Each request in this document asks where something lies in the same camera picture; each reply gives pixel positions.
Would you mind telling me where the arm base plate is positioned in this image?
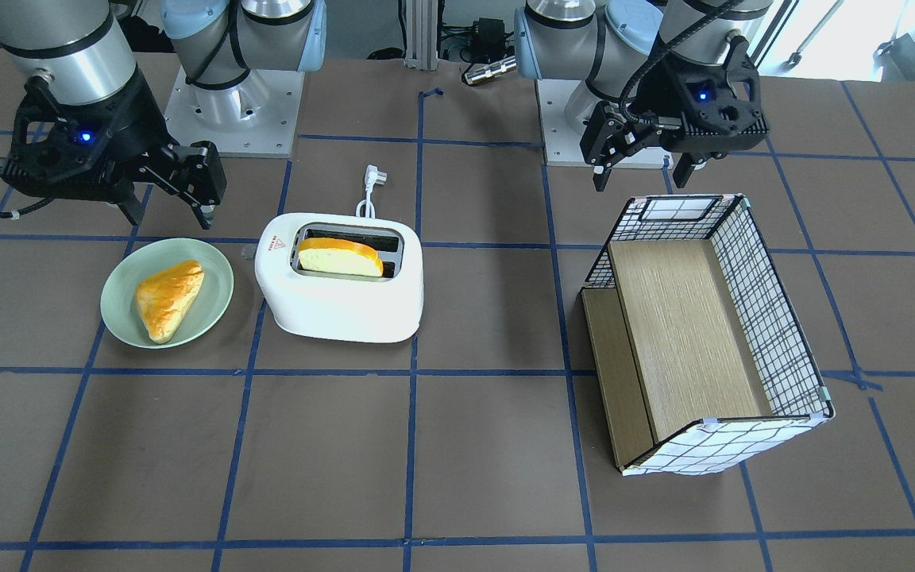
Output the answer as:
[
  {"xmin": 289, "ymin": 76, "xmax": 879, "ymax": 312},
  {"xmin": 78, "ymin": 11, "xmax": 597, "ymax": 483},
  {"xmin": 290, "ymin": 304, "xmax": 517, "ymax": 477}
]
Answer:
[
  {"xmin": 164, "ymin": 69, "xmax": 306, "ymax": 159},
  {"xmin": 535, "ymin": 78, "xmax": 674, "ymax": 169}
]

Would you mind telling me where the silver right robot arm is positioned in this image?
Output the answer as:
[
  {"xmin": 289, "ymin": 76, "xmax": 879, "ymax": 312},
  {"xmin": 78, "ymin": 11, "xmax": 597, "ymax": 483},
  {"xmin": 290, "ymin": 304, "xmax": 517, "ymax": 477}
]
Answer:
[{"xmin": 0, "ymin": 1, "xmax": 326, "ymax": 230}]

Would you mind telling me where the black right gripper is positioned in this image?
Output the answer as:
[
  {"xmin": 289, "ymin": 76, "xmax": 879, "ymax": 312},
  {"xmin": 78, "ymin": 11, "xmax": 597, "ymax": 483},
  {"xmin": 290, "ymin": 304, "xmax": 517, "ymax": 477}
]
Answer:
[{"xmin": 1, "ymin": 70, "xmax": 226, "ymax": 230}]

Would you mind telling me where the green plate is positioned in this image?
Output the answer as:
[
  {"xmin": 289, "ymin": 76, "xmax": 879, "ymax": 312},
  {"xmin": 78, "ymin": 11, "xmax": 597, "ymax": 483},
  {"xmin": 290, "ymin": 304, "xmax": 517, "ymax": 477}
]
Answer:
[{"xmin": 99, "ymin": 238, "xmax": 234, "ymax": 349}]

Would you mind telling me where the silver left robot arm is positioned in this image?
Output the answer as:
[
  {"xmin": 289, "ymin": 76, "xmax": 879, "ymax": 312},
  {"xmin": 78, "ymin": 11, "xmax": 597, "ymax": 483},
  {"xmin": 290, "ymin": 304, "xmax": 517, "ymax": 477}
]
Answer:
[{"xmin": 513, "ymin": 1, "xmax": 770, "ymax": 191}]

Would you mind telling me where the white toaster power cord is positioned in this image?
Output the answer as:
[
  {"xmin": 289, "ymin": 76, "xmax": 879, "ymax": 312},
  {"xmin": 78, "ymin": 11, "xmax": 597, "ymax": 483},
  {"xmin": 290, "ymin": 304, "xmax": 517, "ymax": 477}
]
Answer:
[{"xmin": 355, "ymin": 164, "xmax": 388, "ymax": 220}]

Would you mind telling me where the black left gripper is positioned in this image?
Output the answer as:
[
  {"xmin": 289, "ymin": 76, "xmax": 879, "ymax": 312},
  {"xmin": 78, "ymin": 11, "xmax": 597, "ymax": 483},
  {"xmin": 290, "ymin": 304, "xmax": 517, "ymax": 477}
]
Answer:
[{"xmin": 580, "ymin": 36, "xmax": 770, "ymax": 192}]

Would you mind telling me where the aluminium frame post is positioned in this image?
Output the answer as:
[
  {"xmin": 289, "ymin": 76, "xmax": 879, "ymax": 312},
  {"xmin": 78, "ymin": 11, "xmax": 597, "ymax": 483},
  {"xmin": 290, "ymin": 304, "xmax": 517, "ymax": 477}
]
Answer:
[{"xmin": 397, "ymin": 1, "xmax": 446, "ymax": 72}]

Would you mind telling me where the silver metal cylinder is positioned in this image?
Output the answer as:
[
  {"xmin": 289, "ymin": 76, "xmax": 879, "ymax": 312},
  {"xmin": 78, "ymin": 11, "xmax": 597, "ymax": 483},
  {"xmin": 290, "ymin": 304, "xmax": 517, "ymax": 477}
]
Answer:
[{"xmin": 461, "ymin": 56, "xmax": 518, "ymax": 87}]

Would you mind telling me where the white toaster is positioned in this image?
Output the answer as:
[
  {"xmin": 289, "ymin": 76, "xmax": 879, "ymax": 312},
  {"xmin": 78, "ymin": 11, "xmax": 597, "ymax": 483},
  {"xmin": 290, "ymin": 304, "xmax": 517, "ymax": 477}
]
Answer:
[{"xmin": 254, "ymin": 213, "xmax": 424, "ymax": 343}]

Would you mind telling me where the triangular golden pastry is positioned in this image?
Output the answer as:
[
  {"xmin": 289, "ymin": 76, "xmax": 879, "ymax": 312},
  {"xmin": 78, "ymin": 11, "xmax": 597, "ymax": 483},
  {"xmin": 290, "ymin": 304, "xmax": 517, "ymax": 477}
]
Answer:
[{"xmin": 134, "ymin": 260, "xmax": 206, "ymax": 344}]

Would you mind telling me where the bread slice in toaster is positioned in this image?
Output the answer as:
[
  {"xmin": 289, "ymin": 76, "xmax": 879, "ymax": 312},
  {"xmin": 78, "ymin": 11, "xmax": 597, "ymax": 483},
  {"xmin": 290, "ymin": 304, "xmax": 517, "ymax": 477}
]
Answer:
[{"xmin": 297, "ymin": 238, "xmax": 384, "ymax": 278}]

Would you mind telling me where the checkered fabric wooden box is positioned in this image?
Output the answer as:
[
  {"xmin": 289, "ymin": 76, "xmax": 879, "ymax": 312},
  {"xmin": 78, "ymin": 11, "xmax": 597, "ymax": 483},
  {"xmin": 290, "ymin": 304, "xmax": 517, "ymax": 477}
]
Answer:
[{"xmin": 581, "ymin": 195, "xmax": 836, "ymax": 477}]

